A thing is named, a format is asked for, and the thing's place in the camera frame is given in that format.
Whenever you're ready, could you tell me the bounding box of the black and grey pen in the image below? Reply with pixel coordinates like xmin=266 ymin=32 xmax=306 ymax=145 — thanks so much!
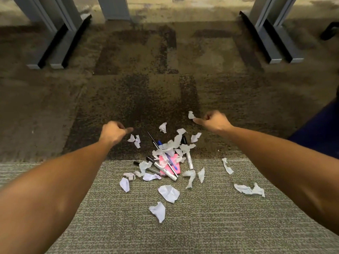
xmin=133 ymin=161 xmax=166 ymax=177

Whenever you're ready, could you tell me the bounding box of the person's right hand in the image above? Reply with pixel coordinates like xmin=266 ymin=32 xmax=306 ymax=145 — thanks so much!
xmin=193 ymin=110 xmax=234 ymax=135

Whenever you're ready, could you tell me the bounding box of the grey metal table leg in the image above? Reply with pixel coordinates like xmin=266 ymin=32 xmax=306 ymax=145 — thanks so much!
xmin=37 ymin=0 xmax=92 ymax=69
xmin=239 ymin=0 xmax=283 ymax=64
xmin=12 ymin=0 xmax=70 ymax=70
xmin=265 ymin=0 xmax=304 ymax=64

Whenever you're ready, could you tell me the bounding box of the pile of white paper pieces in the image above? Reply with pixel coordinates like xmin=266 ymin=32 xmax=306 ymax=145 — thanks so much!
xmin=119 ymin=122 xmax=265 ymax=224

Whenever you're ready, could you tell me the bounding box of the person's left hand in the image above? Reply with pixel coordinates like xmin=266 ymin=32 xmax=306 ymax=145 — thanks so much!
xmin=99 ymin=121 xmax=134 ymax=146

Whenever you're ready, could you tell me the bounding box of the grey table panel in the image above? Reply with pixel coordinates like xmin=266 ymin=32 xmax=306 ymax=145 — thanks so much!
xmin=96 ymin=0 xmax=132 ymax=21

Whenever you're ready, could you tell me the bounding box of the blue ballpoint pen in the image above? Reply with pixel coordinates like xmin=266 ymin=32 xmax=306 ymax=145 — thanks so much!
xmin=158 ymin=140 xmax=178 ymax=171

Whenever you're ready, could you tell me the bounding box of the person's left forearm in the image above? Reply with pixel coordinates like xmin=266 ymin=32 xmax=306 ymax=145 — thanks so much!
xmin=0 ymin=139 xmax=117 ymax=254

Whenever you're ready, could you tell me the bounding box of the thin black pen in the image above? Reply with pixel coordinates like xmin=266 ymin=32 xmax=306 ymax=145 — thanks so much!
xmin=147 ymin=131 xmax=159 ymax=150

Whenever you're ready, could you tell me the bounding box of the dark blue chair seat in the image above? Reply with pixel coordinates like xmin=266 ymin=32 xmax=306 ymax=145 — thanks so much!
xmin=288 ymin=87 xmax=339 ymax=159

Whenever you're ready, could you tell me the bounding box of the silver marker with black cap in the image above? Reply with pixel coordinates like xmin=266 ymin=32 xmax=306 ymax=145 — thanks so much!
xmin=182 ymin=135 xmax=194 ymax=170
xmin=146 ymin=156 xmax=177 ymax=182

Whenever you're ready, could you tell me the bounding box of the black chair base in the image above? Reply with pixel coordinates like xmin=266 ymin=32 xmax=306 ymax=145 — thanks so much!
xmin=320 ymin=22 xmax=339 ymax=41

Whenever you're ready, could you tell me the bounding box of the pink sticky note pad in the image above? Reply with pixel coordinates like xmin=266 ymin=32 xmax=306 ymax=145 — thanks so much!
xmin=158 ymin=153 xmax=182 ymax=176

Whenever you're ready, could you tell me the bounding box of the person's right forearm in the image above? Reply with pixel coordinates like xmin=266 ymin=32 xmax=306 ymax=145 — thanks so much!
xmin=218 ymin=125 xmax=339 ymax=236

